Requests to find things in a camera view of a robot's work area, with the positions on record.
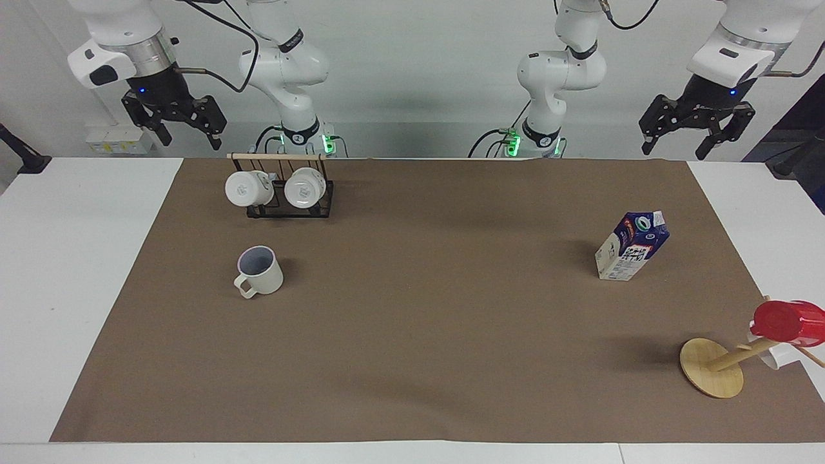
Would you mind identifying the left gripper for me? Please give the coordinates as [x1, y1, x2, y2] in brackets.
[639, 73, 757, 161]

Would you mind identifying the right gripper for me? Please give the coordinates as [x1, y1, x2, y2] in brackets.
[121, 64, 228, 153]

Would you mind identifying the blue and white milk carton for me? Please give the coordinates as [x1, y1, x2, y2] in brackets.
[594, 210, 671, 282]

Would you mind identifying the red cup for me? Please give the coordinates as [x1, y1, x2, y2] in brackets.
[750, 300, 825, 348]

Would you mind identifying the white cup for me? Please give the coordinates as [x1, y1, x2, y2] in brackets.
[746, 329, 801, 371]

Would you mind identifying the white mug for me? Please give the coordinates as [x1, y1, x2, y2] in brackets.
[284, 167, 326, 209]
[224, 169, 276, 208]

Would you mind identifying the black stand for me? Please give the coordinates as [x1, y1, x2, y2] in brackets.
[772, 126, 825, 179]
[0, 122, 53, 175]

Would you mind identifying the beige mug with lilac inside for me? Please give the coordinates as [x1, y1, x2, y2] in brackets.
[233, 246, 284, 300]

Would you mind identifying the wooden mug tree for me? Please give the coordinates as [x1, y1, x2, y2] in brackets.
[679, 295, 825, 399]

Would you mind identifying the black cable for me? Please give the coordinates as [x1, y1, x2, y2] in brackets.
[254, 124, 286, 156]
[169, 0, 260, 94]
[766, 45, 825, 79]
[597, 0, 662, 31]
[467, 128, 516, 159]

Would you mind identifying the black wire mug rack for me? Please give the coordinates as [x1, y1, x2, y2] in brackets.
[227, 152, 336, 220]

